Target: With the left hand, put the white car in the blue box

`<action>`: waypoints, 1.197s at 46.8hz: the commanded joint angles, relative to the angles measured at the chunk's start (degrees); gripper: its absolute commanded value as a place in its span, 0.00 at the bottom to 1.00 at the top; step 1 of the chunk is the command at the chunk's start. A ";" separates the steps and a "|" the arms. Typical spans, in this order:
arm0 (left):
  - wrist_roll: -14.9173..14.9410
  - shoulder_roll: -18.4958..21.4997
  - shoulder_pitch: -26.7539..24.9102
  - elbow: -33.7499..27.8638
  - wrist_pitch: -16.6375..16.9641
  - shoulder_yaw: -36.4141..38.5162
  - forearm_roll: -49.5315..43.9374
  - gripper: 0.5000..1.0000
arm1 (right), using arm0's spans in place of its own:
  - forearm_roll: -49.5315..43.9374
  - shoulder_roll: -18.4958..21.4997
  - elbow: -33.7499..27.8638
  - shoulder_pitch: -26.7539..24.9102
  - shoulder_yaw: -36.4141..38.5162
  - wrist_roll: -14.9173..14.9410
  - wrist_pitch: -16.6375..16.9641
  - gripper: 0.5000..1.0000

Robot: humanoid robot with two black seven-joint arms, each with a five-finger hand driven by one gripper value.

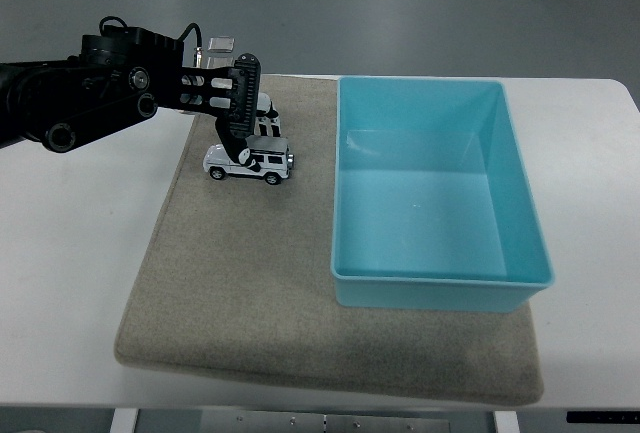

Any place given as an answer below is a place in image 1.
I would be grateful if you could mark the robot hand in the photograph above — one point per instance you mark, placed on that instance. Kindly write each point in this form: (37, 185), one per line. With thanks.
(245, 98)

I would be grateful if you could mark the white toy car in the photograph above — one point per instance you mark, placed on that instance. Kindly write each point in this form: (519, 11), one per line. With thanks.
(275, 145)

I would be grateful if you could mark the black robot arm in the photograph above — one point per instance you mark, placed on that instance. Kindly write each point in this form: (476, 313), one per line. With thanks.
(90, 98)

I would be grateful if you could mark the blue plastic box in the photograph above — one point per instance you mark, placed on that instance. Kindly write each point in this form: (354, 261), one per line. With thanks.
(425, 213)

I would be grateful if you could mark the beige fabric mat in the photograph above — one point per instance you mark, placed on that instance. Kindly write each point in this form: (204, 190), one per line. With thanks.
(240, 278)

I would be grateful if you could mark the grey metal plate with screws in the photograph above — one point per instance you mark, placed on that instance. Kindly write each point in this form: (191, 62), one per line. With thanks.
(350, 424)

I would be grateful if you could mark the white table leg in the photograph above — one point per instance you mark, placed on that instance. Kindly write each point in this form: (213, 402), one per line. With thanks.
(506, 423)
(123, 422)

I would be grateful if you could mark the black table control panel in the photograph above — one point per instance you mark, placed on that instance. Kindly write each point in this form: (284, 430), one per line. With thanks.
(602, 417)

